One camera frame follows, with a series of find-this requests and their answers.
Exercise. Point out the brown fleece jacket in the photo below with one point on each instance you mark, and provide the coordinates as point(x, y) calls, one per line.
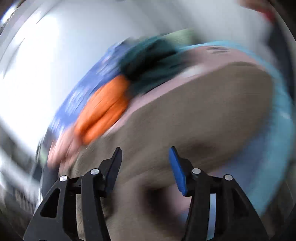
point(208, 120)

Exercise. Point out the blue tree-print pillow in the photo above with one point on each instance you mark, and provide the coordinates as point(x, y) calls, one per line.
point(100, 74)

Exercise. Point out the orange puffer jacket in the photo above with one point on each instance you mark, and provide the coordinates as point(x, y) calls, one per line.
point(103, 109)

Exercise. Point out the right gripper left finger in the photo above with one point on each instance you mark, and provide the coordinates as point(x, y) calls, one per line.
point(56, 217)

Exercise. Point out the pink patterned bed sheet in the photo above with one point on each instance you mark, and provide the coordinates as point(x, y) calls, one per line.
point(260, 165)

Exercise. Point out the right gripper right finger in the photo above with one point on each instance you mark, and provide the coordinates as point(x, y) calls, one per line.
point(219, 208)

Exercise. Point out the green headboard cushion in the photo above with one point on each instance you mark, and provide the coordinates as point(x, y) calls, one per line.
point(181, 37)

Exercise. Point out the pink puffer jacket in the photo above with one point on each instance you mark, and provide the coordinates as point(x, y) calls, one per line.
point(65, 150)

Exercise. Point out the dark teal garment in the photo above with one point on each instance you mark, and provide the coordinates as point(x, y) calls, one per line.
point(150, 63)

